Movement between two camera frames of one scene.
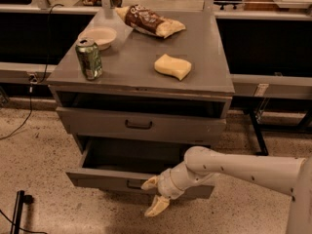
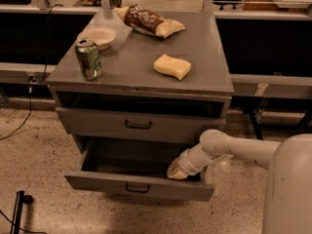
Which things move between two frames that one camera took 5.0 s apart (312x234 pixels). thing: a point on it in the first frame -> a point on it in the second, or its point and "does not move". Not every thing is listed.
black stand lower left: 20,200 does not move
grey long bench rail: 244,85 does not move
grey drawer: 127,163 does not move
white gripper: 166,183 -> 187,164
